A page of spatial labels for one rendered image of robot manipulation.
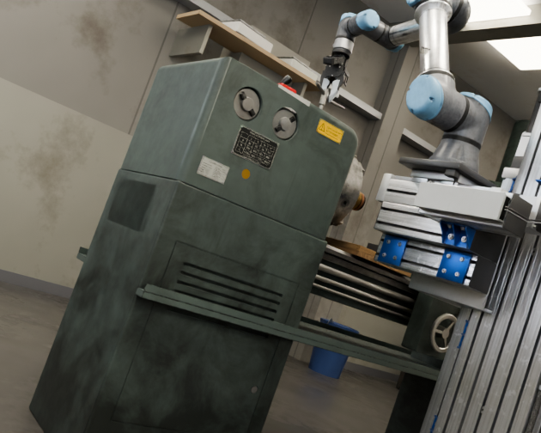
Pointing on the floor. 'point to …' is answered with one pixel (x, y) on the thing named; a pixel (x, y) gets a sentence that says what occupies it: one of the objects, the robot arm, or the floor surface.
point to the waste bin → (325, 362)
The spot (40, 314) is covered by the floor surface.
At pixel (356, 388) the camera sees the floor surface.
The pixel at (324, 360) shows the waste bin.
